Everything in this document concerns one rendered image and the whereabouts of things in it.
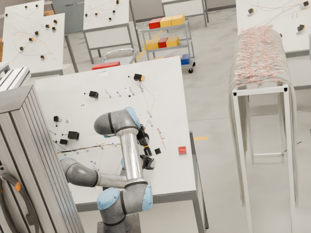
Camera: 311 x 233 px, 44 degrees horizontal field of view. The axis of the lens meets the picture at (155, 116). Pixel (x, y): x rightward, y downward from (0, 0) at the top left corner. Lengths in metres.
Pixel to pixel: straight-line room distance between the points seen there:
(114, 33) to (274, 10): 4.87
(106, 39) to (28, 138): 8.24
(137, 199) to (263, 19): 3.93
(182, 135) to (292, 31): 2.91
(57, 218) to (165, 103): 1.56
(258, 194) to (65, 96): 2.10
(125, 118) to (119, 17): 7.52
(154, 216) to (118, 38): 6.97
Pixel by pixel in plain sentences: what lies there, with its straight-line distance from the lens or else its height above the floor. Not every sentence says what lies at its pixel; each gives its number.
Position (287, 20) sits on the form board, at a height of 1.20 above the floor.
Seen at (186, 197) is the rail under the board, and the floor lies 0.82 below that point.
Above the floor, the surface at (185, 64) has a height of 0.20.
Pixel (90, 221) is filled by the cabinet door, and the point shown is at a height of 0.68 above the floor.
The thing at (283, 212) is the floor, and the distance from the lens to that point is 3.75.
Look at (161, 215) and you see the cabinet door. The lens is 2.81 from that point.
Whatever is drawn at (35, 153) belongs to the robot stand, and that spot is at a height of 1.86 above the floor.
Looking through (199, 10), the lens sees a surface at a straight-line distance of 11.15.
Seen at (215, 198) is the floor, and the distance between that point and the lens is 3.97.
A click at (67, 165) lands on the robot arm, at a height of 1.43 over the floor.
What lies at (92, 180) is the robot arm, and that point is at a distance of 2.06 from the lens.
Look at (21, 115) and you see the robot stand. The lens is 1.28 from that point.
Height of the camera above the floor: 2.41
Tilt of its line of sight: 24 degrees down
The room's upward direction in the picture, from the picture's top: 12 degrees counter-clockwise
